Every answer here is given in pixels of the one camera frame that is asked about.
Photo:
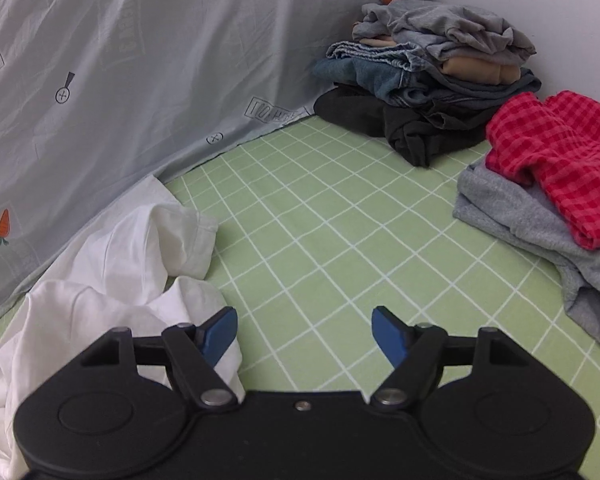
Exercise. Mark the grey carrot print sheet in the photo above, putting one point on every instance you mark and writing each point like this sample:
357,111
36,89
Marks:
95,95

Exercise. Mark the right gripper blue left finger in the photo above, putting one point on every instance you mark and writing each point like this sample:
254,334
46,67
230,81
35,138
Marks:
193,351

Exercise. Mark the grey crumpled garment on pile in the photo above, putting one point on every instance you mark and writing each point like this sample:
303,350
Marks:
446,31

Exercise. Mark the tan folded garment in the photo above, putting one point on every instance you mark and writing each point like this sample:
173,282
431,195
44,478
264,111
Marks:
471,62

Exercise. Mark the red checked garment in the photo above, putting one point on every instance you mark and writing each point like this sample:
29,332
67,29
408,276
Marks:
554,143

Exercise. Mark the green grid mat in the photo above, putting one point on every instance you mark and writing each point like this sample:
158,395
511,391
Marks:
319,225

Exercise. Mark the black folded garment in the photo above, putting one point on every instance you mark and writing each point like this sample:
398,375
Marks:
418,134

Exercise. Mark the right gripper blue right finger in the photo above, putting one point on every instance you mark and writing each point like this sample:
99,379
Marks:
415,352

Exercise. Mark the blue denim jeans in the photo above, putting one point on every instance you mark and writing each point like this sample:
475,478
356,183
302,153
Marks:
405,76

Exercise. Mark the grey sweatshirt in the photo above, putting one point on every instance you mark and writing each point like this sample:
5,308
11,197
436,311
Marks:
525,218

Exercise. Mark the white trousers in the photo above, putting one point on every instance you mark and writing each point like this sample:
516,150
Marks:
84,388

